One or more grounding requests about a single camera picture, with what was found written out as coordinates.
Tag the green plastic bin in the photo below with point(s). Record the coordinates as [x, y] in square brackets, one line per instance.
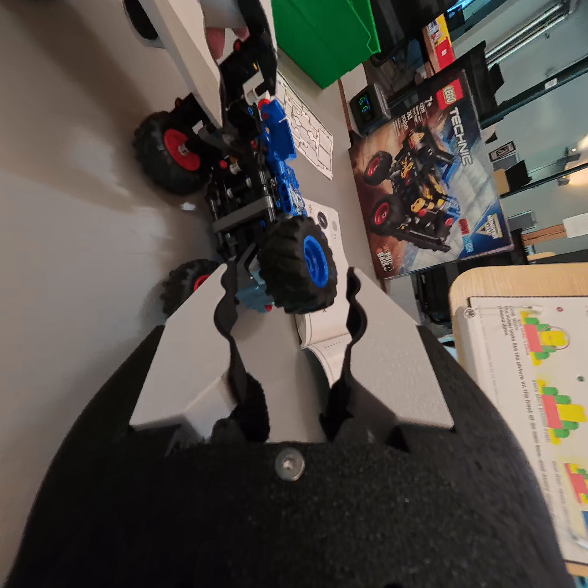
[321, 36]

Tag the lego set box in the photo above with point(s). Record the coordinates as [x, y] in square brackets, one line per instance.
[427, 183]

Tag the small colourful box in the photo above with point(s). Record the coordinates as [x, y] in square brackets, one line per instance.
[438, 43]

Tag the blue rim lego wheel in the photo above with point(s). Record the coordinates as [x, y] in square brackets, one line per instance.
[294, 266]

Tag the person's left hand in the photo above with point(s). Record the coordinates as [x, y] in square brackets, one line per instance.
[216, 41]

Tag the blue lego monster truck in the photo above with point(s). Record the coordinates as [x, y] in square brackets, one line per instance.
[248, 193]

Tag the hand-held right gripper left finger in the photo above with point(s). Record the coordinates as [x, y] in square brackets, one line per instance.
[183, 367]

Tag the wooden board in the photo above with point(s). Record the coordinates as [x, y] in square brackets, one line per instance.
[482, 280]

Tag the black timer device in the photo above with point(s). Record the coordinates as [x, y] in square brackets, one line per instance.
[367, 110]

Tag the white sticker sheet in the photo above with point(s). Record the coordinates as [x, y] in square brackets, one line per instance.
[307, 133]

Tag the lego instruction booklet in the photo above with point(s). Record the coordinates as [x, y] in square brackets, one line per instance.
[321, 330]

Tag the printed instruction sheet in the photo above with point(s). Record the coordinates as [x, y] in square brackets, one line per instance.
[514, 367]

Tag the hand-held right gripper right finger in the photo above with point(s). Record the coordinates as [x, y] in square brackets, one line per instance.
[395, 367]

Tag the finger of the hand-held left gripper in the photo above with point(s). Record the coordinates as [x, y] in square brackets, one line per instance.
[272, 50]
[193, 59]

